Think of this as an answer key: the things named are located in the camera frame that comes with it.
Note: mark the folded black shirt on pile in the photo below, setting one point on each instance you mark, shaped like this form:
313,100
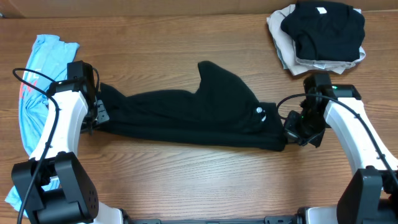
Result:
325,30

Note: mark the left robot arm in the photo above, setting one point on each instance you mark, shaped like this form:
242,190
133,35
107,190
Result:
52,184

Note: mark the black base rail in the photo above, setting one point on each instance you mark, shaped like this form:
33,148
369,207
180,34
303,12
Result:
284,219

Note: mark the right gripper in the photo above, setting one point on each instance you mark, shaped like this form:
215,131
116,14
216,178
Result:
291,132

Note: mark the folded beige garment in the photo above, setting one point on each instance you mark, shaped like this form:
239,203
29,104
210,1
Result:
286,51

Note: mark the light blue cloth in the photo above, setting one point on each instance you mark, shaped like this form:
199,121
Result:
49,56

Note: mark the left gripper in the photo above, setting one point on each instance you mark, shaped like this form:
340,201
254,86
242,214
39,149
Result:
102,116

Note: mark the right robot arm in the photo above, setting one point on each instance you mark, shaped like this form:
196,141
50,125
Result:
371,195

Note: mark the black t-shirt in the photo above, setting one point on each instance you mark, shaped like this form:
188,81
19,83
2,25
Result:
222,112

